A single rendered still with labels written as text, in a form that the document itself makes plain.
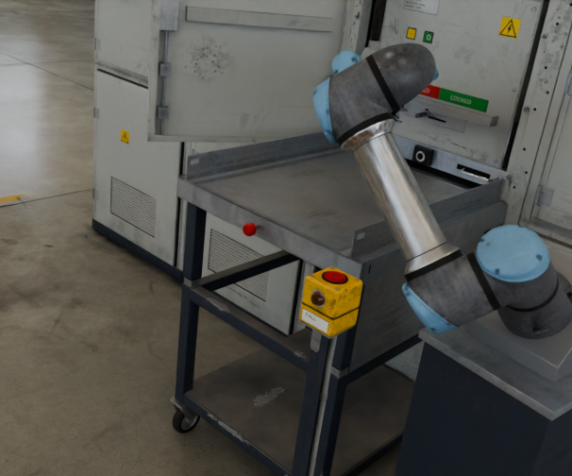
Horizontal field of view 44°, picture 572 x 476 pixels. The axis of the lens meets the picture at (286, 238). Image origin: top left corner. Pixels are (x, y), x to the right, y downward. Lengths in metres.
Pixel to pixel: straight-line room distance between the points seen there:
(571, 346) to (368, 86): 0.63
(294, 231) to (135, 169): 1.69
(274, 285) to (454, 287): 1.45
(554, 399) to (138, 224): 2.28
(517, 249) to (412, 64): 0.39
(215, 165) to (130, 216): 1.45
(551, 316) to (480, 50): 0.93
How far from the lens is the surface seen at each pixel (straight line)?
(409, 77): 1.37
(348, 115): 1.36
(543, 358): 1.47
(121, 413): 2.41
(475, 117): 2.10
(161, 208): 3.13
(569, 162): 1.98
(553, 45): 2.00
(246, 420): 2.12
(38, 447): 2.30
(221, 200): 1.79
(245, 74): 2.26
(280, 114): 2.33
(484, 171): 2.14
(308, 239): 1.61
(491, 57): 2.12
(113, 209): 3.45
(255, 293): 2.80
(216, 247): 2.90
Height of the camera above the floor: 1.48
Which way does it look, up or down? 24 degrees down
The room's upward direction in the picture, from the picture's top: 7 degrees clockwise
